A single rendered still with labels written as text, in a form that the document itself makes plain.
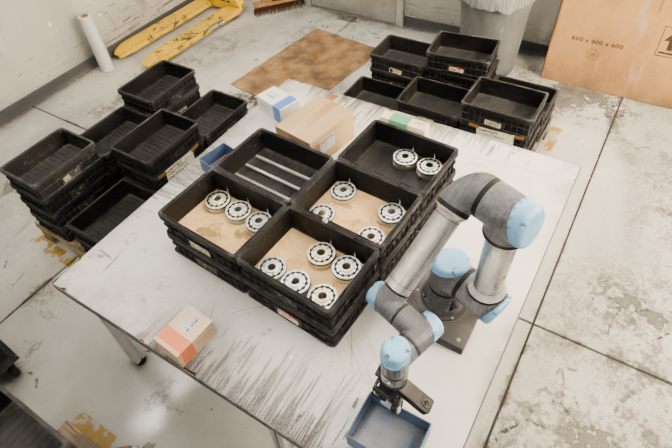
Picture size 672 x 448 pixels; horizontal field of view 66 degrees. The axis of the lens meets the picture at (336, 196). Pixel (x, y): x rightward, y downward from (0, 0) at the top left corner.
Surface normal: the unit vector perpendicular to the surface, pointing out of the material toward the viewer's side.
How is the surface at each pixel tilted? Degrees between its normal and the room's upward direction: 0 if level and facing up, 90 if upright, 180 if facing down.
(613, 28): 79
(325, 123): 0
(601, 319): 0
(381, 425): 0
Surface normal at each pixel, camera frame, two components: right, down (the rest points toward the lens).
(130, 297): -0.07, -0.70
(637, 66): -0.52, 0.42
